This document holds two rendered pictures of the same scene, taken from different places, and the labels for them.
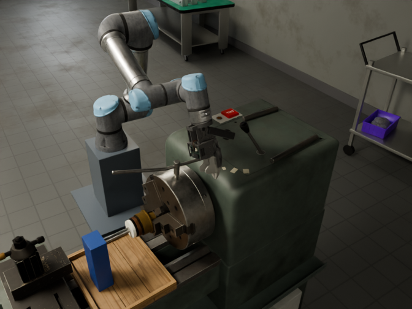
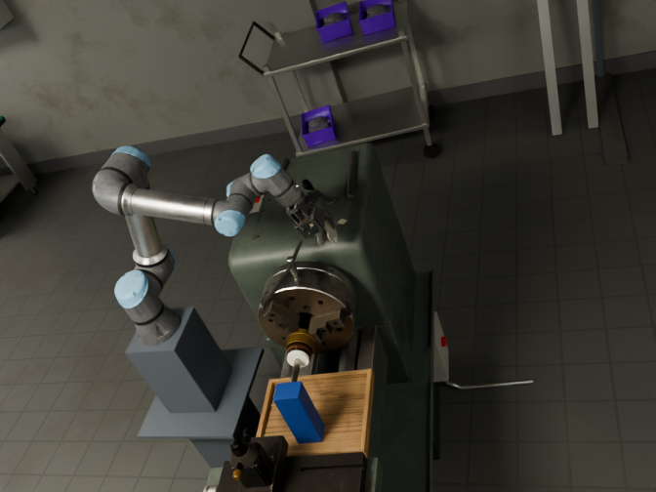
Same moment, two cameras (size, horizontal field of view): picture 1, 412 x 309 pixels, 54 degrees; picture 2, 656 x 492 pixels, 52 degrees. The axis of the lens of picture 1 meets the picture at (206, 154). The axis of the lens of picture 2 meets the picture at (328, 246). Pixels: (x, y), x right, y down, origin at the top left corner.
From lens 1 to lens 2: 1.01 m
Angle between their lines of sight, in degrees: 26
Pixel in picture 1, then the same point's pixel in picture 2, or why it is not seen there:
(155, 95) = (241, 206)
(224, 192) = (345, 252)
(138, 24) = (132, 165)
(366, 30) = (214, 40)
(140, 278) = (338, 399)
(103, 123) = (147, 307)
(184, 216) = (336, 300)
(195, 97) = (279, 178)
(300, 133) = (336, 162)
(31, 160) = not seen: outside the picture
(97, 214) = (200, 422)
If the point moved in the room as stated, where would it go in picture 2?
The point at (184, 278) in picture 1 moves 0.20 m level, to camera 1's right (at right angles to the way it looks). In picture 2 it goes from (369, 364) to (406, 324)
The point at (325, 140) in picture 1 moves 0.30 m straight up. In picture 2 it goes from (362, 150) to (339, 79)
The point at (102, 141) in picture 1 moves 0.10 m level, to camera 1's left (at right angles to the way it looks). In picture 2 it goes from (156, 331) to (133, 351)
